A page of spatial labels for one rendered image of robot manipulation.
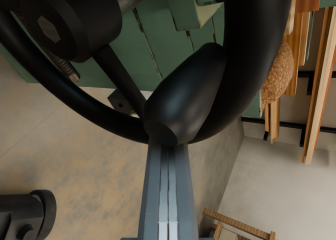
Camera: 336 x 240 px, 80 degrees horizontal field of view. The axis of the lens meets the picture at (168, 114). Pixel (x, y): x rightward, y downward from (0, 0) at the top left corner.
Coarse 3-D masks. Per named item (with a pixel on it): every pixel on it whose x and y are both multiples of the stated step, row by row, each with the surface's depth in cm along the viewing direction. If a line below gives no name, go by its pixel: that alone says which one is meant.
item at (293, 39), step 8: (296, 16) 36; (296, 24) 37; (296, 32) 38; (288, 40) 40; (296, 40) 39; (296, 48) 40; (296, 56) 41; (296, 64) 42; (296, 72) 43; (296, 80) 46; (288, 88) 47
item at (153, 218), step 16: (160, 144) 9; (160, 160) 8; (144, 176) 8; (160, 176) 8; (144, 192) 7; (160, 192) 7; (144, 208) 6; (160, 208) 6; (144, 224) 6; (160, 224) 6
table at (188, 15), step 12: (168, 0) 20; (180, 0) 19; (192, 0) 18; (180, 12) 20; (192, 12) 19; (204, 12) 20; (216, 12) 28; (180, 24) 21; (192, 24) 20; (216, 24) 29; (216, 36) 30; (252, 108) 36
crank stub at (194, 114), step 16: (208, 48) 10; (192, 64) 9; (208, 64) 9; (224, 64) 10; (176, 80) 8; (192, 80) 8; (208, 80) 8; (160, 96) 7; (176, 96) 7; (192, 96) 7; (208, 96) 8; (144, 112) 8; (160, 112) 7; (176, 112) 7; (192, 112) 7; (208, 112) 8; (144, 128) 8; (160, 128) 7; (176, 128) 7; (192, 128) 7; (176, 144) 8
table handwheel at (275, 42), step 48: (0, 0) 18; (48, 0) 12; (96, 0) 14; (144, 0) 21; (240, 0) 8; (288, 0) 8; (48, 48) 16; (96, 48) 15; (240, 48) 10; (240, 96) 12
